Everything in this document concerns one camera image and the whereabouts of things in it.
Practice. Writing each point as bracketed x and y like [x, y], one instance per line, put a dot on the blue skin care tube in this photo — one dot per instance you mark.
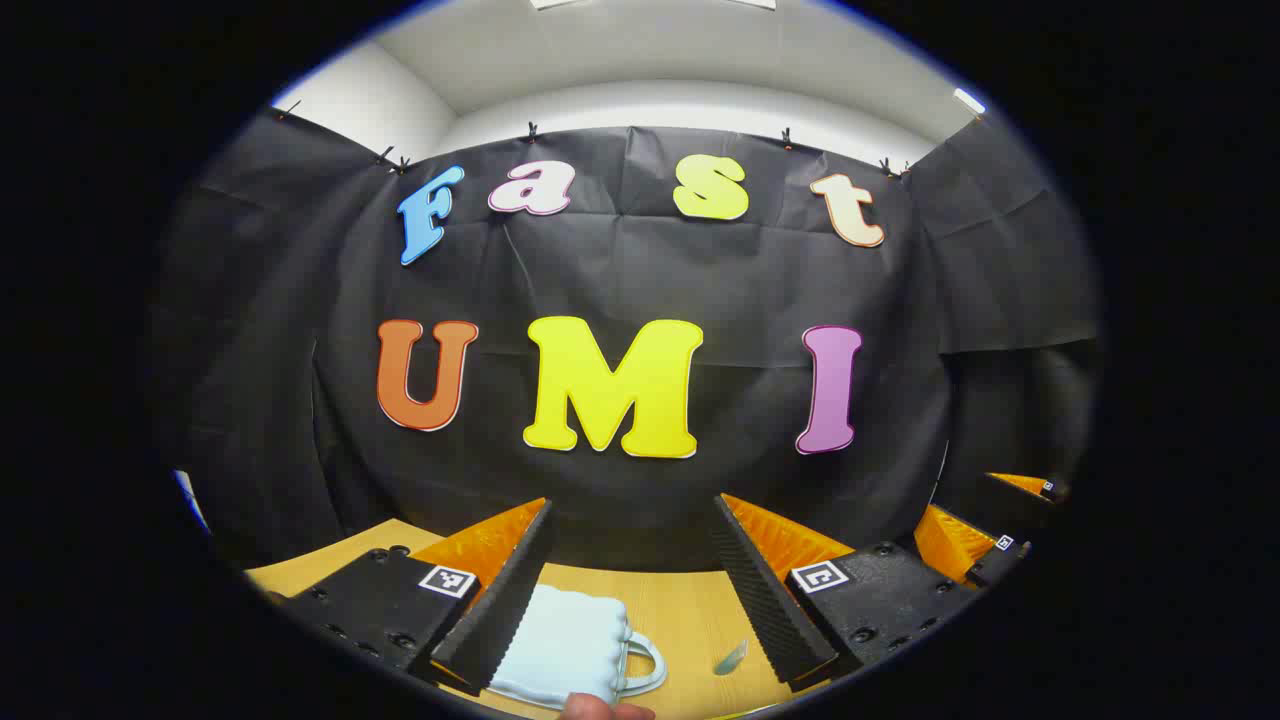
[731, 658]

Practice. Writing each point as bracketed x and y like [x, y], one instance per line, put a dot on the black backdrop cloth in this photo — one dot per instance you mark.
[700, 290]

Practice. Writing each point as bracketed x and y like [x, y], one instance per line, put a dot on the light blue suitcase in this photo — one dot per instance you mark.
[570, 640]

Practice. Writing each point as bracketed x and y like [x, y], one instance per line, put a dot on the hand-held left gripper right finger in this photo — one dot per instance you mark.
[765, 600]

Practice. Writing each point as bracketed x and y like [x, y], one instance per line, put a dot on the ceiling light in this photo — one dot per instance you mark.
[550, 3]
[970, 100]

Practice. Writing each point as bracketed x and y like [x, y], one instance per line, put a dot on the row of black cloth clips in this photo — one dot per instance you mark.
[532, 131]

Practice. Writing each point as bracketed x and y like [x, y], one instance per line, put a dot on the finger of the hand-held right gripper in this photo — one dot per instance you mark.
[1020, 485]
[950, 545]

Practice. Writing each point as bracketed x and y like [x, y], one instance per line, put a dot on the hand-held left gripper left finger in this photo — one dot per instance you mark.
[500, 610]

